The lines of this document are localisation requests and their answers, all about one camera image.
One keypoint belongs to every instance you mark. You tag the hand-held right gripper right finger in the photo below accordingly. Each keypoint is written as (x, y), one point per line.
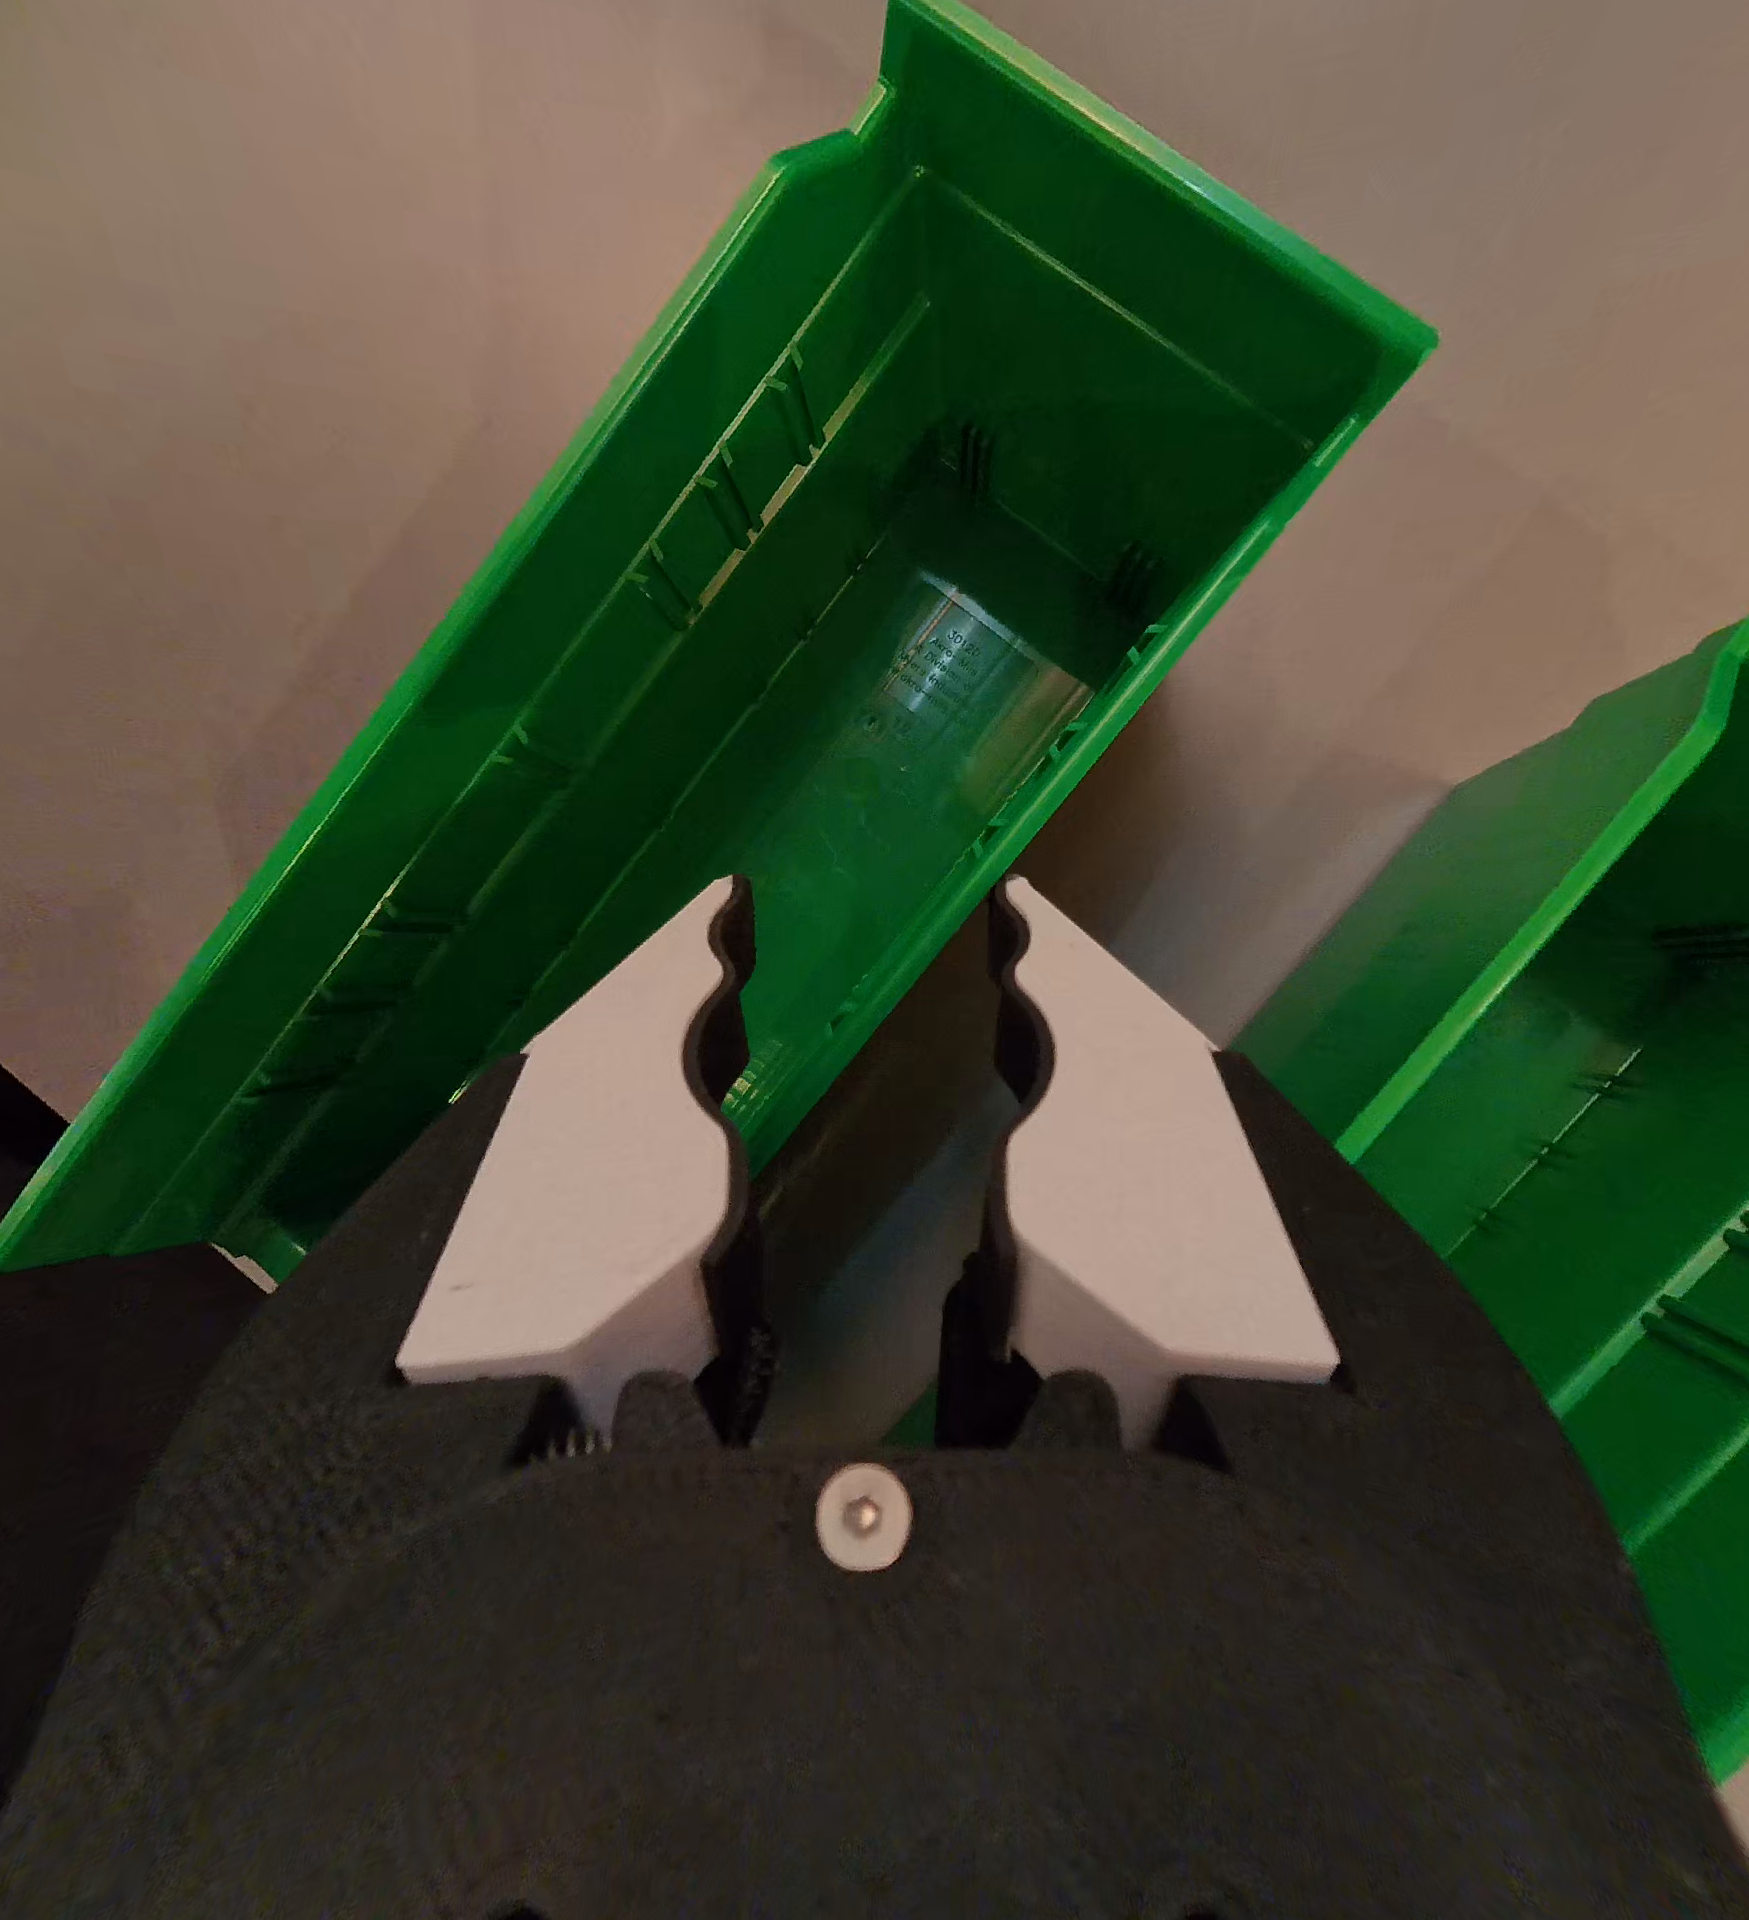
(1160, 1200)

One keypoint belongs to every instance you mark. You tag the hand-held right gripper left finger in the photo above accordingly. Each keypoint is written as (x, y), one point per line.
(574, 1200)

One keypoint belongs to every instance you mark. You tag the green plastic bin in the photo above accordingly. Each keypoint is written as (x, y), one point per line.
(664, 676)
(1564, 930)

